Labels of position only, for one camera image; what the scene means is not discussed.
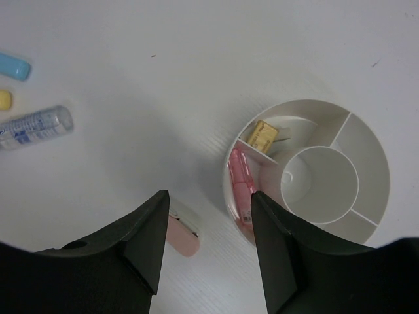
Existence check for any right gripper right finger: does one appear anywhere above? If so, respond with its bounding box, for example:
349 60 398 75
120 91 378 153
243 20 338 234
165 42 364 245
251 192 418 313

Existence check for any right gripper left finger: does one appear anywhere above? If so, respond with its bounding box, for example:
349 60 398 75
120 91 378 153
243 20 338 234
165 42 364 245
1 190 170 313

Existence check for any white round divided container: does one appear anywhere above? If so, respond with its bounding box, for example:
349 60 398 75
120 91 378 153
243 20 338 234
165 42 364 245
222 99 390 244

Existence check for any pink highlighter pen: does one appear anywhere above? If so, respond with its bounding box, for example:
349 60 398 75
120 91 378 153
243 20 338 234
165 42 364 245
228 148 256 230

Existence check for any small yellow eraser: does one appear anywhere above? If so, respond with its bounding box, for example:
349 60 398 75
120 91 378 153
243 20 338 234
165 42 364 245
247 120 279 154

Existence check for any blue highlighter pen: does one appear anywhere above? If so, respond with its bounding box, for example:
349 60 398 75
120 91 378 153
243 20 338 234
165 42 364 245
0 53 31 81

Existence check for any pink eraser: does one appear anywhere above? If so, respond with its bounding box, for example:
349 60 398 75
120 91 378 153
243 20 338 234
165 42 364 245
166 198 200 257

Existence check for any clear glue stick blue cap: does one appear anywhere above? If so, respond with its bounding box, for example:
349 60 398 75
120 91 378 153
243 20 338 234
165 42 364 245
1 105 74 150

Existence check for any yellow highlighter pen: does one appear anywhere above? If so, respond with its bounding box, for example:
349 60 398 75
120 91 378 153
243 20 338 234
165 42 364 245
0 90 12 111

